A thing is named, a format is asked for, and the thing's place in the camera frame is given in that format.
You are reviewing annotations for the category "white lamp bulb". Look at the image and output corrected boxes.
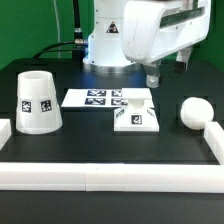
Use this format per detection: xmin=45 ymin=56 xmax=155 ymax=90
xmin=180 ymin=97 xmax=214 ymax=130

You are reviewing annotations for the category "white front fence bar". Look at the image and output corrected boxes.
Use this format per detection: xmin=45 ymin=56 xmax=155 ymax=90
xmin=0 ymin=162 xmax=224 ymax=193

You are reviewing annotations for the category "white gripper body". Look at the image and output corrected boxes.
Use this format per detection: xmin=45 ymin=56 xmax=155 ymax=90
xmin=122 ymin=0 xmax=211 ymax=64

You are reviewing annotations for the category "white lamp shade cone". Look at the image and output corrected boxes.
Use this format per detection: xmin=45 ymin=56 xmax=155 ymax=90
xmin=16 ymin=71 xmax=62 ymax=134

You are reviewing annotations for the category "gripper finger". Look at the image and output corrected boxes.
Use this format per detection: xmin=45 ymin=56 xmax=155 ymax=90
xmin=175 ymin=47 xmax=192 ymax=72
xmin=144 ymin=61 xmax=161 ymax=88

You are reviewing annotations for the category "white thin cable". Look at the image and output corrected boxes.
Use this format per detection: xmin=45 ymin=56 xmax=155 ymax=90
xmin=52 ymin=0 xmax=63 ymax=60

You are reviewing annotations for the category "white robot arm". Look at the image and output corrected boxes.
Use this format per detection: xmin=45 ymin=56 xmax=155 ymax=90
xmin=83 ymin=0 xmax=211 ymax=88

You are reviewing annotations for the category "white left fence block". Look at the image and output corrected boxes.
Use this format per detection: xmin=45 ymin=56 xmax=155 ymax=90
xmin=0 ymin=119 xmax=12 ymax=151

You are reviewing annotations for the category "white marker sheet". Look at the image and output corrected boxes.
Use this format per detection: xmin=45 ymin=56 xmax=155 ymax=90
xmin=62 ymin=88 xmax=154 ymax=108

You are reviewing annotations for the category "white lamp base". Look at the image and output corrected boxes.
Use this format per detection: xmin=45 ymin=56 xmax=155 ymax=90
xmin=114 ymin=88 xmax=159 ymax=132

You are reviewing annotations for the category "black cable bundle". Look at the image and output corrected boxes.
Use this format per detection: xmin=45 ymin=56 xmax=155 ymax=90
xmin=31 ymin=0 xmax=88 ymax=61

